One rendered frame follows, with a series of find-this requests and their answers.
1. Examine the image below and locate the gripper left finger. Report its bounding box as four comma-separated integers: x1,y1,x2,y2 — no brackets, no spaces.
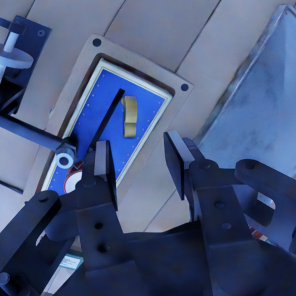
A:
0,139,130,296

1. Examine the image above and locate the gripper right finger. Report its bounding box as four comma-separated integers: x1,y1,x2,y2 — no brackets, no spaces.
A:
162,130,296,255

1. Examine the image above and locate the white knurled clamp pad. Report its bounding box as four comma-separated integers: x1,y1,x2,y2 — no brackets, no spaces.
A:
55,143,77,169

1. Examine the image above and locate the black stop lever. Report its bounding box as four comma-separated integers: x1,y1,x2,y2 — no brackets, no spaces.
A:
86,88,126,153

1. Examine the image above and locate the grey metal tray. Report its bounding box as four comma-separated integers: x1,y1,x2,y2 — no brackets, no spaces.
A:
193,4,296,179

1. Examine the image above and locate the brass winding key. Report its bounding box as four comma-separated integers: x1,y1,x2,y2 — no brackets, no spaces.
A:
120,95,138,139

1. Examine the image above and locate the beige nest plate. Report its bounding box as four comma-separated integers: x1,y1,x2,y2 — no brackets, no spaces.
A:
21,34,195,209

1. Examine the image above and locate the red striped card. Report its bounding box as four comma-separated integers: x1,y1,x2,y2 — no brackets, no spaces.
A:
247,223,267,241

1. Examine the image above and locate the white paper label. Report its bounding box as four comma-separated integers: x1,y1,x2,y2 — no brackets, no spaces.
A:
57,254,84,271

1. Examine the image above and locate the white disc knob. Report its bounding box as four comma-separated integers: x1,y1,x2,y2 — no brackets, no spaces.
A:
0,31,35,81

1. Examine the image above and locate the dark clamp base plate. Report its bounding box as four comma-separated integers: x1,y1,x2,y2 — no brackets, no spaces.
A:
0,15,53,116

